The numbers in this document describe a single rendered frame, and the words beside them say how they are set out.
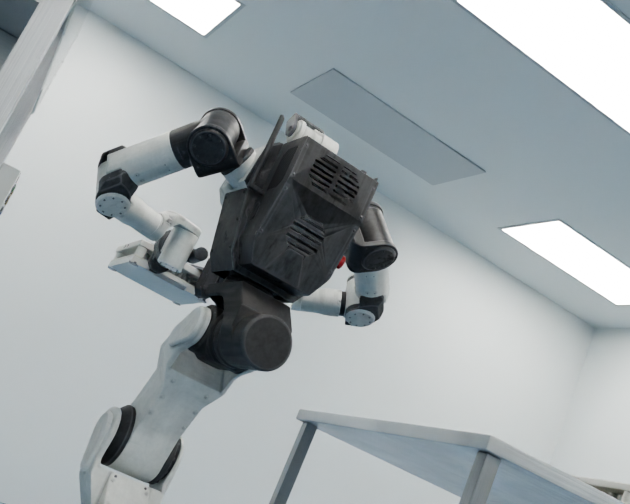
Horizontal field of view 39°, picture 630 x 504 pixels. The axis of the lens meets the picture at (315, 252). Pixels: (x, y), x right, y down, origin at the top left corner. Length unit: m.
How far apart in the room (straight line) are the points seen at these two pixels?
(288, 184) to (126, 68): 4.21
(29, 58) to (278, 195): 0.62
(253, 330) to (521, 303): 5.58
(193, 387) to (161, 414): 0.09
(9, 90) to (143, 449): 0.83
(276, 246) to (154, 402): 0.45
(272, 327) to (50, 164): 4.08
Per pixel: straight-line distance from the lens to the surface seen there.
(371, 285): 2.25
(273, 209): 1.85
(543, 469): 2.08
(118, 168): 2.04
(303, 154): 1.87
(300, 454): 2.92
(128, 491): 2.09
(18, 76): 2.06
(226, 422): 6.02
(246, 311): 1.82
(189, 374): 2.02
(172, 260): 2.22
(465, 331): 6.92
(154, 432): 2.08
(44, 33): 2.09
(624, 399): 7.21
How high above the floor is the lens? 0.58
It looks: 16 degrees up
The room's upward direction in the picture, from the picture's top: 24 degrees clockwise
